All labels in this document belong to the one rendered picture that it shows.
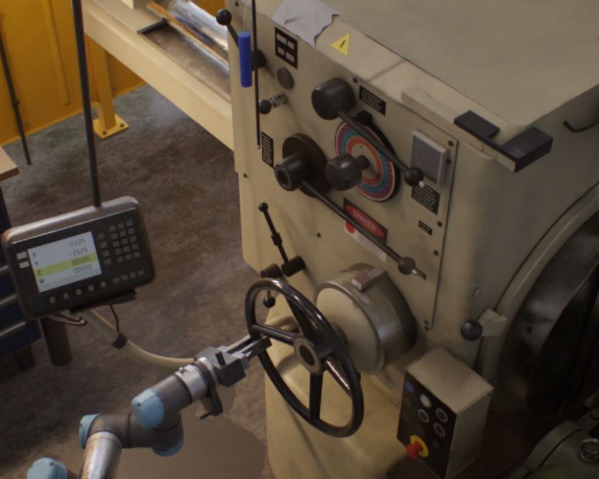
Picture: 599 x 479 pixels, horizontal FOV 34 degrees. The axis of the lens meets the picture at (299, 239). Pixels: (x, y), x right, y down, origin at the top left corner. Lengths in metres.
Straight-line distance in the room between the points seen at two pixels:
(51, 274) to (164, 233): 1.86
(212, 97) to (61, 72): 1.75
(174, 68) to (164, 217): 1.37
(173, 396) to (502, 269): 0.72
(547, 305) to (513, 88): 0.47
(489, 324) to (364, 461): 0.93
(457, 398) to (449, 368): 0.07
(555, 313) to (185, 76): 1.50
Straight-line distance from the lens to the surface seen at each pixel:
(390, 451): 2.76
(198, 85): 2.99
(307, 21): 1.96
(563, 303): 1.98
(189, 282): 4.02
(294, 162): 2.05
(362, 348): 2.05
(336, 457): 2.87
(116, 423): 2.17
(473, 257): 1.83
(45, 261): 2.41
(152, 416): 2.06
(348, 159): 1.87
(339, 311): 2.05
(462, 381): 1.98
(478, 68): 1.81
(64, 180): 4.60
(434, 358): 2.01
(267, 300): 2.51
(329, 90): 1.85
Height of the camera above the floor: 2.87
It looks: 43 degrees down
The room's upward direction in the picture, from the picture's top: straight up
